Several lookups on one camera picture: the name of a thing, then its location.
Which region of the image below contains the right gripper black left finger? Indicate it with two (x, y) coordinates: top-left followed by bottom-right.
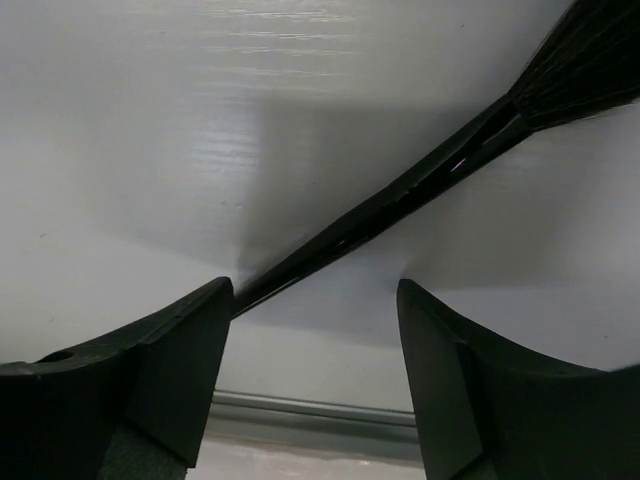
(1, 277), (233, 479)

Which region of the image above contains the aluminium rail front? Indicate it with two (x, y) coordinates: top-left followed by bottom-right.
(206, 390), (421, 464)

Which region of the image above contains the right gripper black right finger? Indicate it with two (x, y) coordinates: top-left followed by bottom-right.
(396, 279), (639, 479)

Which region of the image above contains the black slim makeup brush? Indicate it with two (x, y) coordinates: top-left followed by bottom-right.
(234, 1), (639, 316)

